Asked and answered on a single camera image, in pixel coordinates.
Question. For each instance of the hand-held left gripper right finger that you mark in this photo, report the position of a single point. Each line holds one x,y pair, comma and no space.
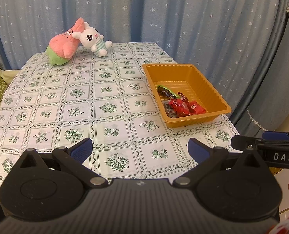
198,150

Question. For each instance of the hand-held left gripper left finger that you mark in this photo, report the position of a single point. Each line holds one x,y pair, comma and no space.
82,150

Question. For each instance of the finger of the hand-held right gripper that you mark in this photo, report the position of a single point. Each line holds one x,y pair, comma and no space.
244,141
278,136

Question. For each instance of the red square snack packet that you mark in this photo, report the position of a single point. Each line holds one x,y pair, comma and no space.
195,108

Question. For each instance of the large red snack packet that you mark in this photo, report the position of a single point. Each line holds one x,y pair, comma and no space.
179,108

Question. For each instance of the clear plastic snack packet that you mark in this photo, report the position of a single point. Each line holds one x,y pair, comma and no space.
169,112

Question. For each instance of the small red twist candy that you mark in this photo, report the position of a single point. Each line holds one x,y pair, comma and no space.
183,97

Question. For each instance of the green brown candy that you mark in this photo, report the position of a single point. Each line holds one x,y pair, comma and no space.
165,90

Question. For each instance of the orange plastic tray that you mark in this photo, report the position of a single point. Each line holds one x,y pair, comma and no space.
198,78

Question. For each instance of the green floral checked tablecloth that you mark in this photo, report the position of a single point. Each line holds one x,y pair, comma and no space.
85,107

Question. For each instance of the blue lace-trimmed cover cloth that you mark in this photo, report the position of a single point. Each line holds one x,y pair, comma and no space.
281,78

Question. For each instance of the red white clothing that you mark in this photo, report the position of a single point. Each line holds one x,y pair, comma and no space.
285,226

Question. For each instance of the light green sofa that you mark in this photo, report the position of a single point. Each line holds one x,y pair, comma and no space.
10,75

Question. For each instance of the pink green plush toy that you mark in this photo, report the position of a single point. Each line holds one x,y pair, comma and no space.
61,46

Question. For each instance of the white bunny plush toy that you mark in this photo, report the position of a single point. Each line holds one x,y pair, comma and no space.
90,37

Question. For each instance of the blue star-print curtain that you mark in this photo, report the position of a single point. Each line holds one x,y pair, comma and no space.
159,9

